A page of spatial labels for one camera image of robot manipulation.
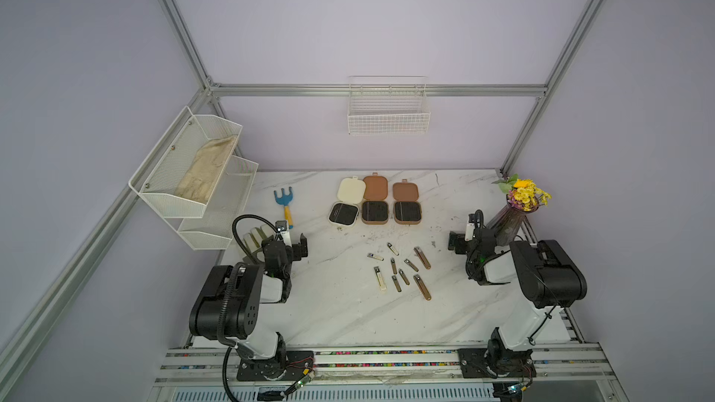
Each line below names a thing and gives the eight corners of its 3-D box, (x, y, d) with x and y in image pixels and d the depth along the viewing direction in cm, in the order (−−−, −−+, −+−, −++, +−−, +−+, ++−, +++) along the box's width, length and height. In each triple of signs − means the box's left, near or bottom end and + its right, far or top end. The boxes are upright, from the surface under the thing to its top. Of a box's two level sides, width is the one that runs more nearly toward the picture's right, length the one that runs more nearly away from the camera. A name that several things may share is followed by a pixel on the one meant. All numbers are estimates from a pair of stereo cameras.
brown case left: (361, 223, 106) (361, 216, 102) (362, 181, 120) (362, 173, 116) (389, 223, 106) (389, 215, 102) (386, 181, 120) (387, 173, 116)
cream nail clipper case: (326, 223, 106) (325, 216, 102) (342, 181, 120) (341, 173, 116) (355, 229, 104) (355, 222, 101) (367, 185, 119) (367, 178, 115)
